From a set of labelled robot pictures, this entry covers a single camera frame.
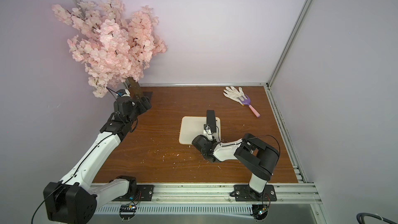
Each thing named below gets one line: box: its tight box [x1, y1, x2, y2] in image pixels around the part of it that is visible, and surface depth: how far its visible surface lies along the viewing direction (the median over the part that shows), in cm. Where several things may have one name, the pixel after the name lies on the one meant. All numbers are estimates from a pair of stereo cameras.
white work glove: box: [222, 86, 246, 106], surface depth 116 cm
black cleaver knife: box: [206, 109, 217, 133], surface depth 103 cm
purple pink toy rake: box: [236, 94, 261, 118], surface depth 109 cm
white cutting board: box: [178, 116, 222, 145], surface depth 99 cm
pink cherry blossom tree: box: [51, 0, 167, 98], surface depth 76 cm
